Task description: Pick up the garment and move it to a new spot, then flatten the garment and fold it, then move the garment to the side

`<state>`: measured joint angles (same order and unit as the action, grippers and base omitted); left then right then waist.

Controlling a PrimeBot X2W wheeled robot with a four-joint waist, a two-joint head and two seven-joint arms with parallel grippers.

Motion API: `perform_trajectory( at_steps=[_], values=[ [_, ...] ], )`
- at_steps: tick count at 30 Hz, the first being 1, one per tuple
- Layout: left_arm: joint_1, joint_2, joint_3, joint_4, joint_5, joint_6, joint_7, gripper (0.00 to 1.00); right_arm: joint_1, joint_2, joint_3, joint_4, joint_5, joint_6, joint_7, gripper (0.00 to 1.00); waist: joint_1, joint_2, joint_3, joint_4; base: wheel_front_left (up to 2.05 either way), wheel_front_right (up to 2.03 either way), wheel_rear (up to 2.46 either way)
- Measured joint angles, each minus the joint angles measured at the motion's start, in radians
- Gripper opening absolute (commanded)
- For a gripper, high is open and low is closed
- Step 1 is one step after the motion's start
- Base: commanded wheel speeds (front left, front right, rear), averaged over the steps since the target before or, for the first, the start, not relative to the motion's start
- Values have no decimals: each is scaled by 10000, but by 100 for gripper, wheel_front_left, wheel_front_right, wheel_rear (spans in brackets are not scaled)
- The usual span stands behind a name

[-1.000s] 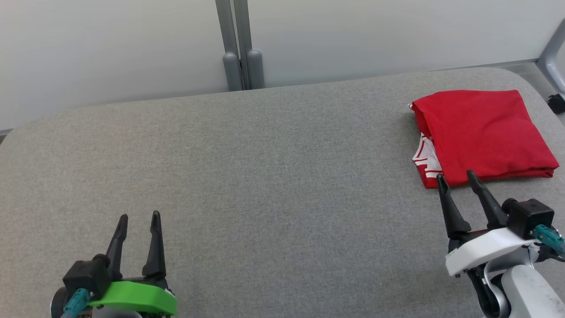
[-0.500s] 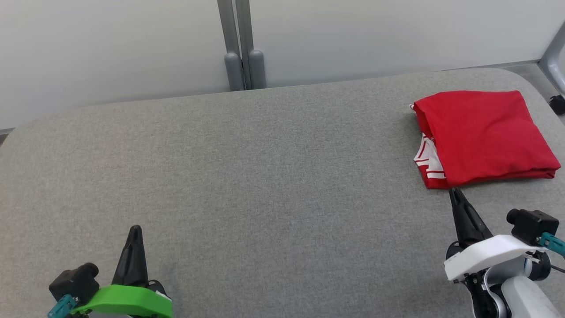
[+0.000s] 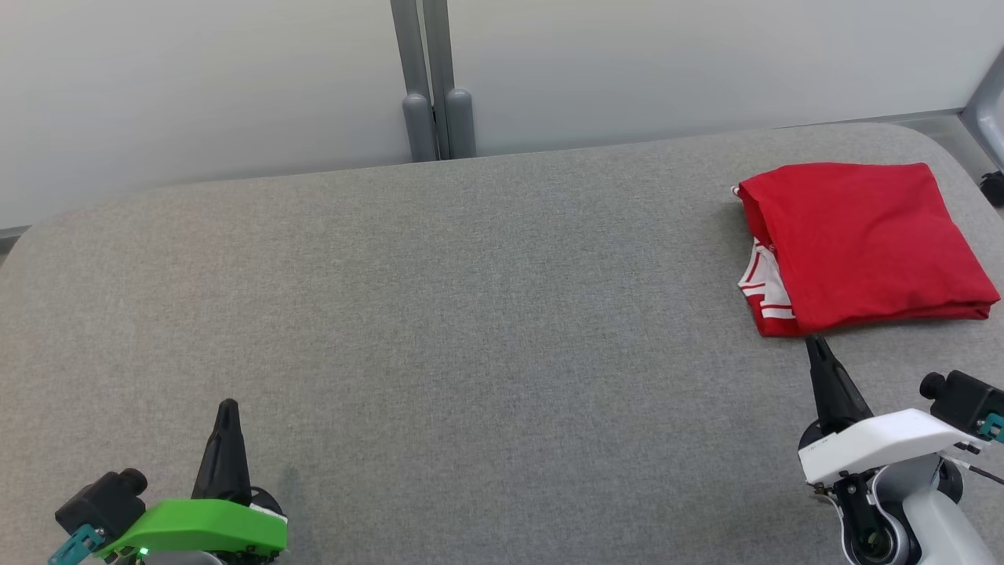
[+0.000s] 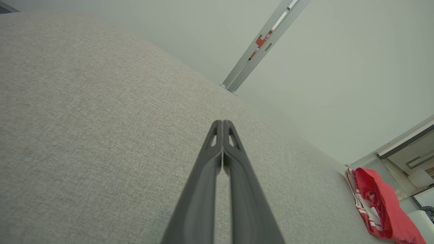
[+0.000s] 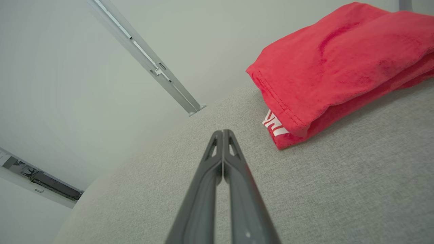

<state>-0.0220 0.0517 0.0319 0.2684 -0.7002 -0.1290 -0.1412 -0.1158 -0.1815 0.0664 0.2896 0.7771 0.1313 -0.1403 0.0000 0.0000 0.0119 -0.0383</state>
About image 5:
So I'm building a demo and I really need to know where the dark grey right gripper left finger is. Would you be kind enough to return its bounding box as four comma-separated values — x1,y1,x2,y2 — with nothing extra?
165,130,224,244

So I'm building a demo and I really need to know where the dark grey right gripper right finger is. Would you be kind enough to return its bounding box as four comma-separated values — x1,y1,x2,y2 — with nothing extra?
223,129,282,244

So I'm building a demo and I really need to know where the folded red garment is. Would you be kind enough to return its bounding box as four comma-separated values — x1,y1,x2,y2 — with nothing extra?
246,2,434,150

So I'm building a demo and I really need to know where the grey fabric sofa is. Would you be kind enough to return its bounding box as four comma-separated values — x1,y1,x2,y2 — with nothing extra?
54,78,434,244

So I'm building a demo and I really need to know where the grey partition base rail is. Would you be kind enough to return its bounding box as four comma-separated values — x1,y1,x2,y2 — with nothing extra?
0,147,84,209

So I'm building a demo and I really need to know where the grey partition post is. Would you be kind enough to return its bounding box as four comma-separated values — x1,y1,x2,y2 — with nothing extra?
95,0,206,112
86,0,197,117

